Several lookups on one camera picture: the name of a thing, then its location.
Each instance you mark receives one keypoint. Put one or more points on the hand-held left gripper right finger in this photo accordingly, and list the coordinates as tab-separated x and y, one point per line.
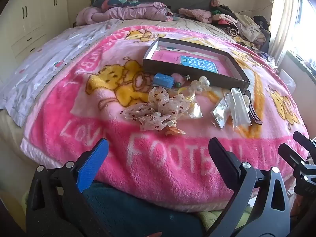
223	163

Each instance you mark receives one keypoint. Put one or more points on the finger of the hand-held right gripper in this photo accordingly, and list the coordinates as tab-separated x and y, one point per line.
291	156
303	139

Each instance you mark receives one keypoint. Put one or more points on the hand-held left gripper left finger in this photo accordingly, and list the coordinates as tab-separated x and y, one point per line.
91	167

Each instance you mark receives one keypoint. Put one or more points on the orange spiral hair clip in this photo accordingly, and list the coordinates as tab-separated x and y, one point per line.
172	130

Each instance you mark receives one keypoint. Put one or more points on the spotted organza hair bow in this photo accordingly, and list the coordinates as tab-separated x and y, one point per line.
153	121

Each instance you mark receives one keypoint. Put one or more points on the grey cardboard box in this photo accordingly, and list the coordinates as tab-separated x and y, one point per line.
172	70

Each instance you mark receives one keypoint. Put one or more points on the black hair clip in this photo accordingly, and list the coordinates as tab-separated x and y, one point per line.
254	114

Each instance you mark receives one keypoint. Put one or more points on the clear packet of cream clips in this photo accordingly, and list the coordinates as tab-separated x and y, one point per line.
238	106

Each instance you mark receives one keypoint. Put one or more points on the clear plastic bag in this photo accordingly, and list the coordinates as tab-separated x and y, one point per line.
287	80

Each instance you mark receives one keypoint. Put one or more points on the pink printed blanket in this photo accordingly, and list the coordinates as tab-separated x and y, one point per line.
160	167

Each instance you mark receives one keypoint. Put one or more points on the clear bag with yellow accessory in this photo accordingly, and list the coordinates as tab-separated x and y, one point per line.
195	106

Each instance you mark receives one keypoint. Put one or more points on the dark teal cloth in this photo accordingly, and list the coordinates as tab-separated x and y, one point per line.
138	214

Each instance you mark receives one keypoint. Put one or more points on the translucent pearl hair clip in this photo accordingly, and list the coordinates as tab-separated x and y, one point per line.
203	82

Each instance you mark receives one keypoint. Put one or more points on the pink pompom hair clip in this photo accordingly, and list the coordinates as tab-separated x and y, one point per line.
179	77

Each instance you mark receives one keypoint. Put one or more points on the small blue box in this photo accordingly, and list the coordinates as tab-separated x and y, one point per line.
163	81

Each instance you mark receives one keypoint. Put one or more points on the grey printed bed sheet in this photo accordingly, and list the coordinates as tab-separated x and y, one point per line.
37	74

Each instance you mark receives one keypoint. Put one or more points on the window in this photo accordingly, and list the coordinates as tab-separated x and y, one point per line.
306	29

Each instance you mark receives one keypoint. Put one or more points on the cream curtain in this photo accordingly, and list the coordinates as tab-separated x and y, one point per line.
284	17

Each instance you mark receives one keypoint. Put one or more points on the pile of clothes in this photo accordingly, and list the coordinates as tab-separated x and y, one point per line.
246	27

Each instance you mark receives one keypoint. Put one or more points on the beige blanket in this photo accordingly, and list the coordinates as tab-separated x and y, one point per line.
187	26

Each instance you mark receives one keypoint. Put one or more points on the purple folded bedding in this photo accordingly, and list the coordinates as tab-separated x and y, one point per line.
128	12

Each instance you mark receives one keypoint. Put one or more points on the cream wardrobe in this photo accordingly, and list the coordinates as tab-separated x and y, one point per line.
32	9

